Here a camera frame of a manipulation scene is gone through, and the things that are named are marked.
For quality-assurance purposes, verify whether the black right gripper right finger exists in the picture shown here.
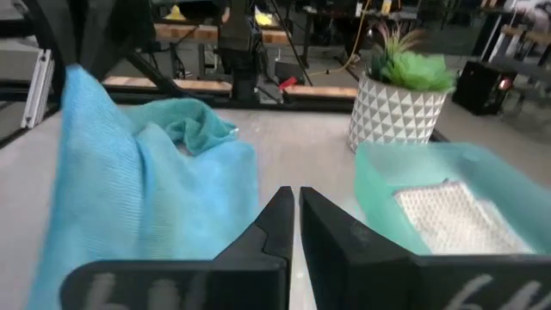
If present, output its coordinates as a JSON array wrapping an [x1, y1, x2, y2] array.
[[300, 185, 417, 310]]

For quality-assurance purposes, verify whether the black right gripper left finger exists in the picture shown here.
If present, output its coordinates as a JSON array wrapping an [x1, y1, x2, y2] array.
[[213, 185, 296, 310]]

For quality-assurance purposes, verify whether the grey waffle-weave towel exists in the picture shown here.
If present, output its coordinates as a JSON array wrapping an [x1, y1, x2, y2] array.
[[393, 180, 535, 255]]

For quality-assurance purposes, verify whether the light blue microfiber towel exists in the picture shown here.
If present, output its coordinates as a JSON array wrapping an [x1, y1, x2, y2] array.
[[25, 64, 259, 310]]

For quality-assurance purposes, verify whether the translucent teal plastic bin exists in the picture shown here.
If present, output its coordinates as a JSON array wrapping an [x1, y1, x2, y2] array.
[[352, 141, 551, 259]]

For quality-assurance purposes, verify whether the silver aluminium extrusion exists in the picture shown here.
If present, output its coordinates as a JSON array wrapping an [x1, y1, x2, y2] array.
[[20, 48, 56, 130]]

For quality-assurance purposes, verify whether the wooden workbench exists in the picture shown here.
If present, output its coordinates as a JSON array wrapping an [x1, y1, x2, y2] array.
[[152, 23, 289, 47]]

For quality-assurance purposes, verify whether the white patterned plant pot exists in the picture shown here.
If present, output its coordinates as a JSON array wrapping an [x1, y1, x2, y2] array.
[[346, 72, 449, 154]]

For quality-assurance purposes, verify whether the green artificial succulent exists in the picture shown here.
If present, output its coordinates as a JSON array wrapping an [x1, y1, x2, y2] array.
[[368, 21, 457, 94]]

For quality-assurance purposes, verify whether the black aluminium frame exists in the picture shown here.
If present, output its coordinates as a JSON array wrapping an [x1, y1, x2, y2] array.
[[0, 16, 449, 143]]

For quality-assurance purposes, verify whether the yellow hanging cable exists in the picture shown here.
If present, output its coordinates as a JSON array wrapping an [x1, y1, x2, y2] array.
[[307, 0, 374, 78]]

